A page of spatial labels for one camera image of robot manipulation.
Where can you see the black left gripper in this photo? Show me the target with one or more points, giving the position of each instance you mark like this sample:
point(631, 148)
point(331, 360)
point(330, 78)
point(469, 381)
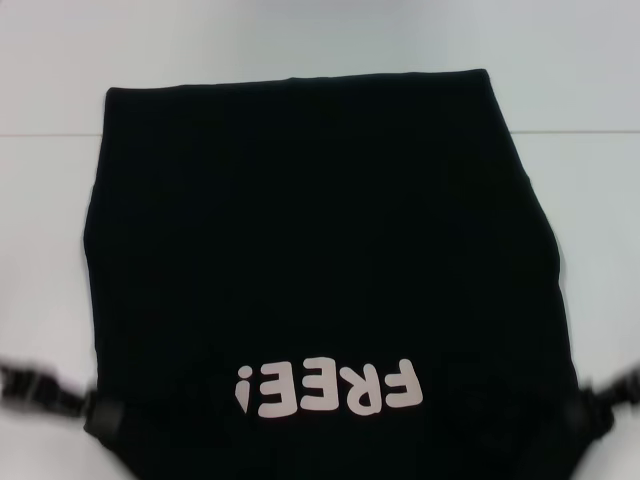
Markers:
point(40, 387)

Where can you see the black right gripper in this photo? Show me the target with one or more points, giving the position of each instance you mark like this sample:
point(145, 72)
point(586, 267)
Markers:
point(620, 385)

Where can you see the black shirt with FREE! print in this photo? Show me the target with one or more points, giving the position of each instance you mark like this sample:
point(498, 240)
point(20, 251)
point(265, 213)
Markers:
point(325, 250)

